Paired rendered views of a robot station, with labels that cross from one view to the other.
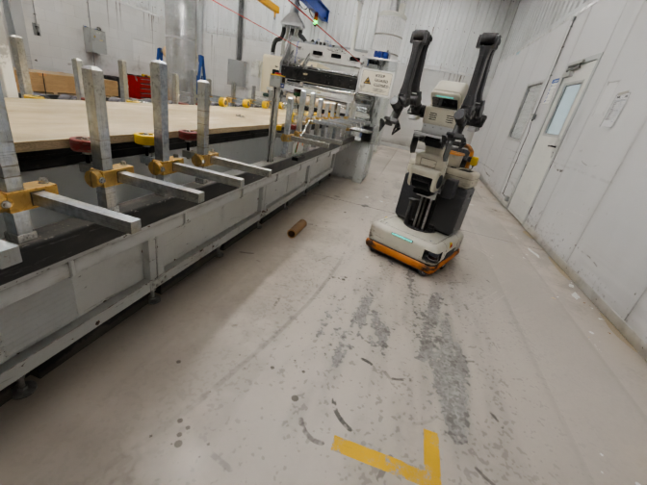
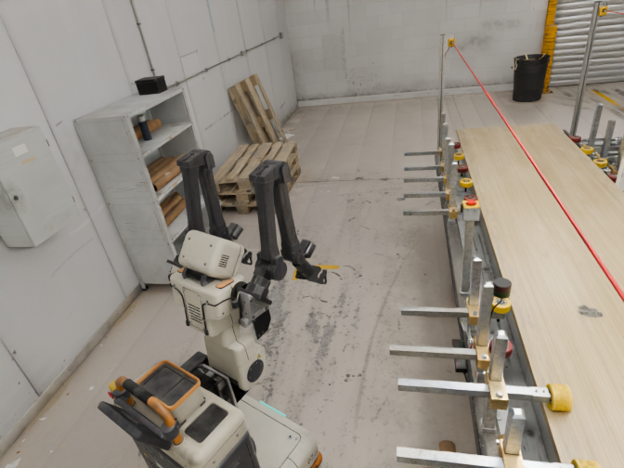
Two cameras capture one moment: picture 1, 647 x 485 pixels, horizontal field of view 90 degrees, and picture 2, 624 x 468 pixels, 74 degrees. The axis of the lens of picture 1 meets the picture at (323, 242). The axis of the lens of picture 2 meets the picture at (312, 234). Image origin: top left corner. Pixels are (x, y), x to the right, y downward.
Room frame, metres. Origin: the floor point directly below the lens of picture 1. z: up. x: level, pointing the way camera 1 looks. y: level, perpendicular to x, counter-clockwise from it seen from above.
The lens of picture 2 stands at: (3.84, -0.16, 2.14)
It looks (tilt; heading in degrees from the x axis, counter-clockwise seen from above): 30 degrees down; 184
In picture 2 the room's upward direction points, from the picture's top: 8 degrees counter-clockwise
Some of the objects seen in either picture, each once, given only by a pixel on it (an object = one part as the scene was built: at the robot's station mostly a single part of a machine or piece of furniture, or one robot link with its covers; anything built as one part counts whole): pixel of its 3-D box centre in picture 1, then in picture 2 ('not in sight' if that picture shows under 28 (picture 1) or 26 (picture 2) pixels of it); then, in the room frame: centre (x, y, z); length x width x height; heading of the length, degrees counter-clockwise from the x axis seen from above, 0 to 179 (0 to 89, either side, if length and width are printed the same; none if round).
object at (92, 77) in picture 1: (101, 156); (447, 168); (0.93, 0.70, 0.88); 0.04 x 0.04 x 0.48; 79
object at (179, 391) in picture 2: (447, 157); (171, 392); (2.75, -0.86, 0.87); 0.23 x 0.15 x 0.11; 55
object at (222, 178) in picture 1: (191, 170); (435, 194); (1.20, 0.55, 0.81); 0.43 x 0.03 x 0.04; 79
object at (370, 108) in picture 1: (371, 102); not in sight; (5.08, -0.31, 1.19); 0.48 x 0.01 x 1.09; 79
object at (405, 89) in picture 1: (411, 69); (284, 214); (2.41, -0.35, 1.40); 0.11 x 0.06 x 0.43; 54
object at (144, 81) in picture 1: (141, 91); not in sight; (9.41, 5.75, 0.41); 0.76 x 0.48 x 0.81; 176
